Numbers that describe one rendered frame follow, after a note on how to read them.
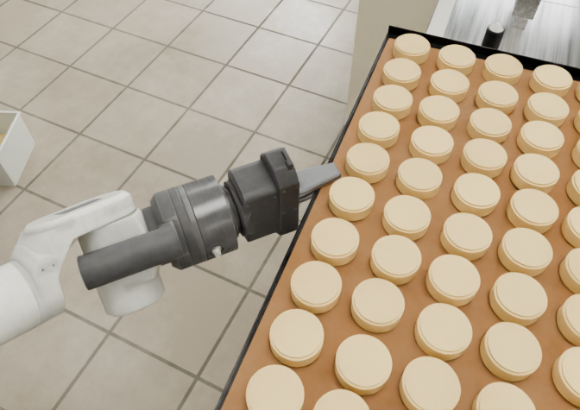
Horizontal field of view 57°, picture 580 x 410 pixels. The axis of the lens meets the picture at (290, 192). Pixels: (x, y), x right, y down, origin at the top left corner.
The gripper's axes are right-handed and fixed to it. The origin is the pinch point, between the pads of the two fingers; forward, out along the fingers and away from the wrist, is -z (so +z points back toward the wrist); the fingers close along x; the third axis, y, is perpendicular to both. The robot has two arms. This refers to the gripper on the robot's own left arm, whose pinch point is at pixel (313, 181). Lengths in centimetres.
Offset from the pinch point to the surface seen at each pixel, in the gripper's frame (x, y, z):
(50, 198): -100, 100, 50
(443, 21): -10, 31, -41
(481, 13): -16, 37, -56
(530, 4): -11, 30, -60
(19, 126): -88, 126, 53
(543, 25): -16, 29, -65
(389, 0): -24, 59, -48
